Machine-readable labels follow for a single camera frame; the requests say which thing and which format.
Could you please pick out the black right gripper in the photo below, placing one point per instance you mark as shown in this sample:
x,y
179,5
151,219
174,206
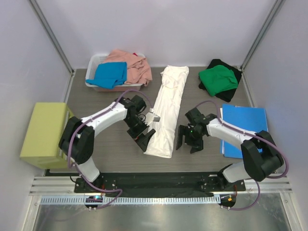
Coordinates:
x,y
197,145

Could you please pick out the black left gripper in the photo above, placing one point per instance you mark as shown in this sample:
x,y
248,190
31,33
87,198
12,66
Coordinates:
x,y
144,142

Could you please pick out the white printed t-shirt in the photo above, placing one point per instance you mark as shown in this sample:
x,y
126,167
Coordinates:
x,y
167,107

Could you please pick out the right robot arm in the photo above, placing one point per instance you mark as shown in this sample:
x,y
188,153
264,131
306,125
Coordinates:
x,y
260,156

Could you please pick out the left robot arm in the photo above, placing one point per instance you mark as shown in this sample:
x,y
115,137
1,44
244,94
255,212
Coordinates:
x,y
77,139

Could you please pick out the pink t-shirt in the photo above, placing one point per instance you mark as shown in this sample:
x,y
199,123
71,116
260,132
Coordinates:
x,y
138,69

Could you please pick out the green t-shirt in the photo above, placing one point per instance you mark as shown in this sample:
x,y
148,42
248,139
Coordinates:
x,y
218,79

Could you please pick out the blue t-shirt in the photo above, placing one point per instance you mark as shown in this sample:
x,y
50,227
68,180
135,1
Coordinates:
x,y
109,75

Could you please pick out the blue folder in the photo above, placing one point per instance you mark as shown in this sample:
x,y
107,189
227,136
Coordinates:
x,y
249,118

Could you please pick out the white plastic laundry basket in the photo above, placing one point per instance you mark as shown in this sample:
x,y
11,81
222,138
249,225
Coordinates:
x,y
91,71

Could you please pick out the yellow-green foam block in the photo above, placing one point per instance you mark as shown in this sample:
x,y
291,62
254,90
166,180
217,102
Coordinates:
x,y
40,147

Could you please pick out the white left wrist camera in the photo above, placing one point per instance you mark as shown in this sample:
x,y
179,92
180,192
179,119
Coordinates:
x,y
151,117

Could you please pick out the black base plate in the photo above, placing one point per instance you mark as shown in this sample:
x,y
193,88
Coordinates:
x,y
205,181

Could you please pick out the left aluminium frame post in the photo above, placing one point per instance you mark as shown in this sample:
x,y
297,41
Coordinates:
x,y
47,28

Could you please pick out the aluminium frame post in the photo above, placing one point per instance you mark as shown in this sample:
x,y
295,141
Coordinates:
x,y
262,32
47,28

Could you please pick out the aluminium rail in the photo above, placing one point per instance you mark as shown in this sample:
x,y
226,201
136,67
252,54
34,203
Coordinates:
x,y
62,185

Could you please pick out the white slotted cable duct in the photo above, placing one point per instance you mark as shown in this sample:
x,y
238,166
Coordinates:
x,y
95,200

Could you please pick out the right aluminium frame post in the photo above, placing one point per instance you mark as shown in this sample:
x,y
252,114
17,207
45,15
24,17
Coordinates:
x,y
262,32

